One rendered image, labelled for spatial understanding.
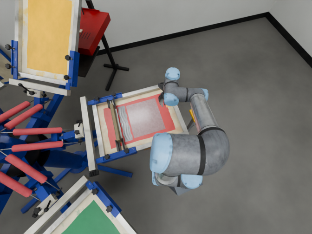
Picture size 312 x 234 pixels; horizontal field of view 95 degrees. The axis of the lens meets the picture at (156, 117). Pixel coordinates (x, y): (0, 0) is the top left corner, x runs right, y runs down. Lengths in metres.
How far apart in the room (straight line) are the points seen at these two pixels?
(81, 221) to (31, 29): 1.67
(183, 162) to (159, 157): 0.06
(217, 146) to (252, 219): 2.21
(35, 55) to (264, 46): 3.88
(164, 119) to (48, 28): 1.31
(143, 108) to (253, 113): 2.04
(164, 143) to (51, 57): 1.46
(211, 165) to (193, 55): 2.95
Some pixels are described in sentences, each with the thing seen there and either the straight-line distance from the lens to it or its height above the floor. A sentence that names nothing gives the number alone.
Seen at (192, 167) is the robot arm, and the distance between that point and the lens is 0.41.
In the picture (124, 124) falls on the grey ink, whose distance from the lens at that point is 1.37.
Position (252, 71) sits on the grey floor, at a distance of 3.42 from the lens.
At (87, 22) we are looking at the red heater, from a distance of 2.14.
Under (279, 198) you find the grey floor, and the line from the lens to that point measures 2.79.
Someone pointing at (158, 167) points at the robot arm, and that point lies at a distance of 0.41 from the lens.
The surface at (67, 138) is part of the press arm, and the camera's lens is 1.43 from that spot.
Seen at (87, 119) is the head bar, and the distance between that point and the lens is 1.41.
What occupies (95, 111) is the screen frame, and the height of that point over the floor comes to 0.99.
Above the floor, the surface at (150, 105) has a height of 0.96.
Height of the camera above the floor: 2.22
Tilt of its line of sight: 68 degrees down
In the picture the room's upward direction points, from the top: 1 degrees counter-clockwise
